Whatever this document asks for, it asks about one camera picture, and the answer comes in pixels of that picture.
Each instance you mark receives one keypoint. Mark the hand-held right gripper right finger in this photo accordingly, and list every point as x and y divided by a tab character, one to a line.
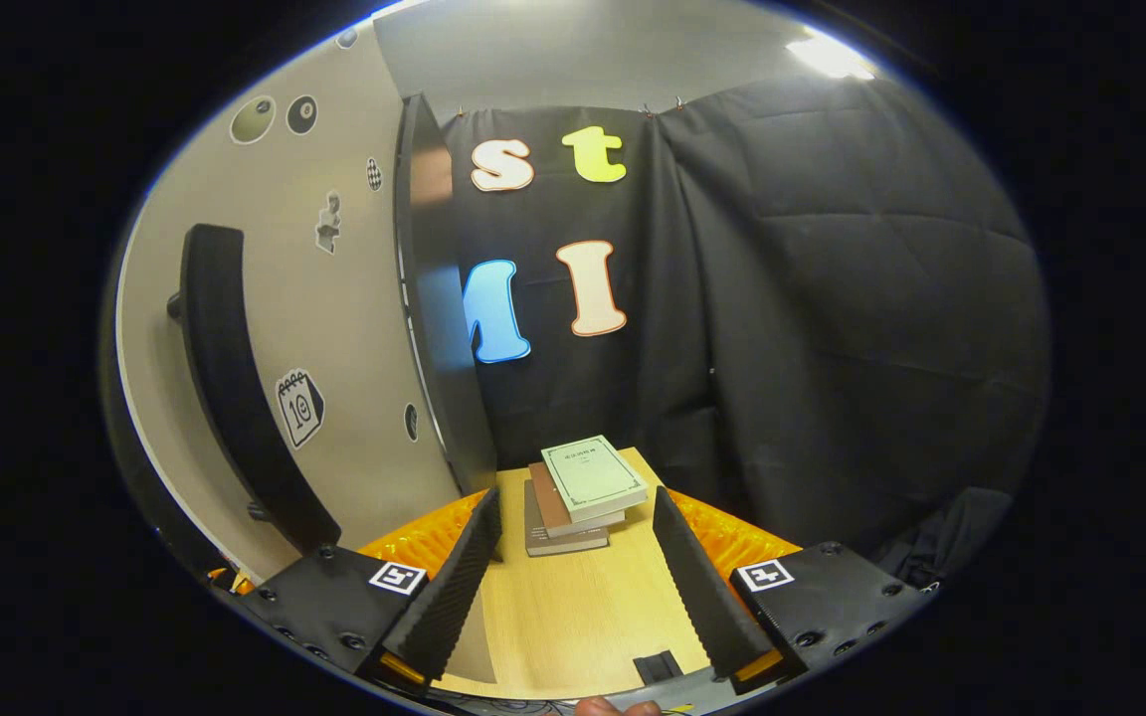
697	587

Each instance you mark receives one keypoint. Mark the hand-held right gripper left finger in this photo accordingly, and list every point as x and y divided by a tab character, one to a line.
454	587

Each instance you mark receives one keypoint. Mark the grey cabinet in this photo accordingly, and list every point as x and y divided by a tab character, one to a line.
444	348

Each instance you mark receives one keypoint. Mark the grey cabinet door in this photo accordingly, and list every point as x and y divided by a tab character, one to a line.
364	298

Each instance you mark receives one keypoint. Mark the brown book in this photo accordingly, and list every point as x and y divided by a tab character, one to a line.
545	497

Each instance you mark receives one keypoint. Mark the green book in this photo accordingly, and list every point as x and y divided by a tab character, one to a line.
593	477

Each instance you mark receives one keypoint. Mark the black backdrop cloth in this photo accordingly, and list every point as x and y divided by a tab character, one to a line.
832	298

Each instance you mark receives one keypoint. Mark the narrow ceiling light panel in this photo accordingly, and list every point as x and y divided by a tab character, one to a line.
832	55

